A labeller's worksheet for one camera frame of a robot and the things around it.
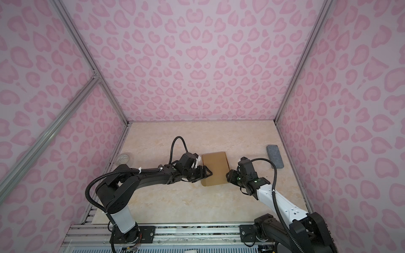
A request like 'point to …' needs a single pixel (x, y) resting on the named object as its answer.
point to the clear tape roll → (122, 159)
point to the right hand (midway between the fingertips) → (229, 175)
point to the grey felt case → (275, 156)
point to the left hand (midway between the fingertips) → (210, 173)
